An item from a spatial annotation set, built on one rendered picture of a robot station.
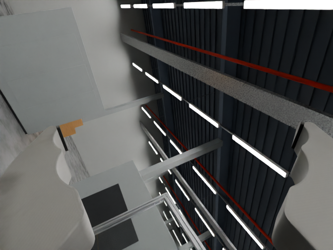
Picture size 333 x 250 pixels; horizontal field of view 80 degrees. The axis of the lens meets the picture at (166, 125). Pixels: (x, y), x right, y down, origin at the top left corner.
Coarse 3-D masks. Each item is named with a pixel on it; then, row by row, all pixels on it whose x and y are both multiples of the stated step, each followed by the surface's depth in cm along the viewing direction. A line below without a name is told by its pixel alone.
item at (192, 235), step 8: (152, 200) 153; (160, 200) 153; (168, 200) 150; (136, 208) 149; (144, 208) 149; (176, 208) 142; (120, 216) 145; (128, 216) 145; (176, 216) 136; (104, 224) 142; (184, 224) 130; (192, 232) 123; (192, 240) 118; (200, 248) 114
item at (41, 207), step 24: (48, 144) 9; (24, 168) 8; (48, 168) 8; (0, 192) 7; (24, 192) 7; (48, 192) 7; (72, 192) 7; (0, 216) 6; (24, 216) 6; (48, 216) 6; (72, 216) 6; (0, 240) 6; (24, 240) 6; (48, 240) 6; (72, 240) 6
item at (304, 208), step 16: (304, 128) 10; (320, 128) 10; (304, 144) 9; (320, 144) 9; (304, 160) 8; (320, 160) 8; (304, 176) 8; (320, 176) 7; (288, 192) 7; (304, 192) 7; (320, 192) 7; (288, 208) 6; (304, 208) 6; (320, 208) 6; (288, 224) 6; (304, 224) 6; (320, 224) 6; (272, 240) 7; (288, 240) 6; (304, 240) 5; (320, 240) 5
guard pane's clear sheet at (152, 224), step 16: (160, 208) 147; (112, 224) 142; (128, 224) 139; (144, 224) 137; (160, 224) 134; (176, 224) 132; (96, 240) 132; (112, 240) 130; (128, 240) 128; (144, 240) 126; (160, 240) 124; (176, 240) 122
